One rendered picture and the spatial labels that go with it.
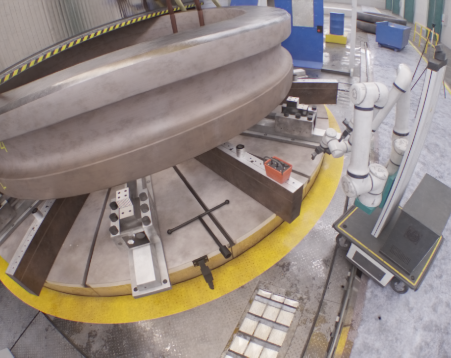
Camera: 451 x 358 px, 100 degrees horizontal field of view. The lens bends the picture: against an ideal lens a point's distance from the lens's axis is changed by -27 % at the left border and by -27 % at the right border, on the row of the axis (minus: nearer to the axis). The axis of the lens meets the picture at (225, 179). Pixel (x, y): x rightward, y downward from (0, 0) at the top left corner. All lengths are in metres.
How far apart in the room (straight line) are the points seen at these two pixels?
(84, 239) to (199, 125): 1.59
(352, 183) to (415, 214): 0.52
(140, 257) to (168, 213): 0.61
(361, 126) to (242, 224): 1.30
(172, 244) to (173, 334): 0.77
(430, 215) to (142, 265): 2.12
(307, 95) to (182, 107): 2.46
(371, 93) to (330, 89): 2.66
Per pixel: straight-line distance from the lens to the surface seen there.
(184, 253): 2.17
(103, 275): 2.34
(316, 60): 7.12
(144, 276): 1.98
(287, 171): 1.99
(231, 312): 2.21
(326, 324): 2.21
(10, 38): 4.19
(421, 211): 1.94
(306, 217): 2.73
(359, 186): 1.72
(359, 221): 2.39
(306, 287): 2.30
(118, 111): 1.97
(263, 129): 3.25
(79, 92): 1.80
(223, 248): 2.07
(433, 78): 1.58
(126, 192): 2.06
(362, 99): 1.49
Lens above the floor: 2.07
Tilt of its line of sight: 41 degrees down
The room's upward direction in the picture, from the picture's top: 9 degrees counter-clockwise
